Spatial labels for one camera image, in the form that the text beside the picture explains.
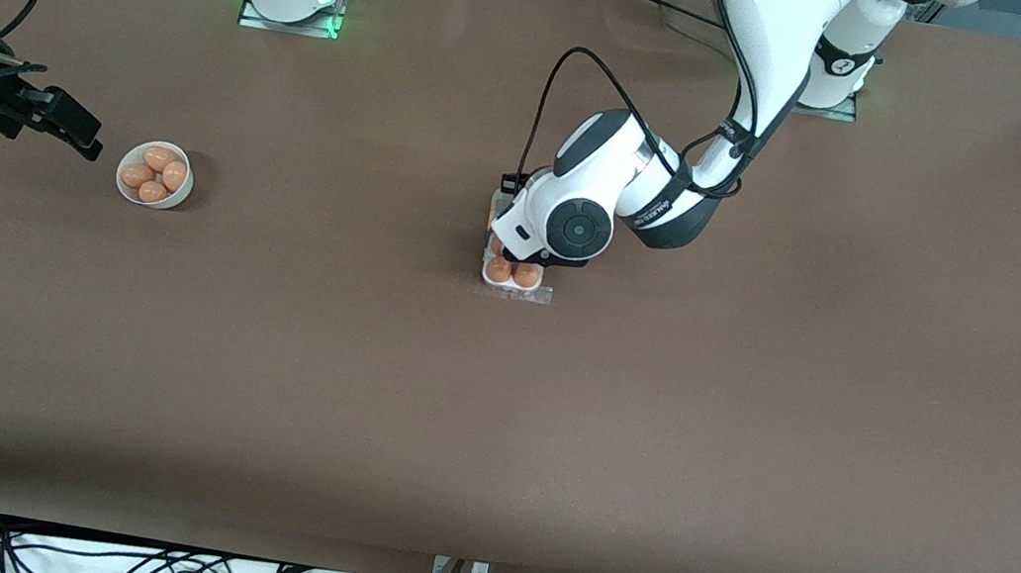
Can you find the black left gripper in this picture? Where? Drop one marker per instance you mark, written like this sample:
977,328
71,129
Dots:
512,184

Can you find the clear plastic egg box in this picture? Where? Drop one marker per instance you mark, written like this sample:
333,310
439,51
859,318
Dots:
515,291

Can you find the brown egg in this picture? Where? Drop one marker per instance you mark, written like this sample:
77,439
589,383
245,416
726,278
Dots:
174,175
499,270
152,192
496,247
526,275
137,175
159,158

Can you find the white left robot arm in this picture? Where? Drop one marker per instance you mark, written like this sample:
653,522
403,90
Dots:
777,24

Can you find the white round bowl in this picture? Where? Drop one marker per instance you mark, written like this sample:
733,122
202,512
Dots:
175,201

